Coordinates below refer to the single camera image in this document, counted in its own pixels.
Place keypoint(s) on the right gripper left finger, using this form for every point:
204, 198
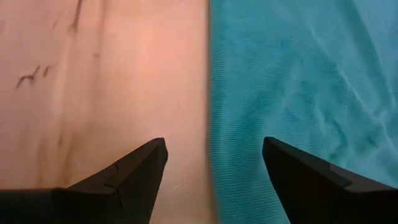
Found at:
118, 202

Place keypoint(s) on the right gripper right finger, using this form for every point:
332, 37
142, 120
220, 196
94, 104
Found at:
326, 199

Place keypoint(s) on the teal terry towel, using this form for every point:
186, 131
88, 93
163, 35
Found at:
295, 93

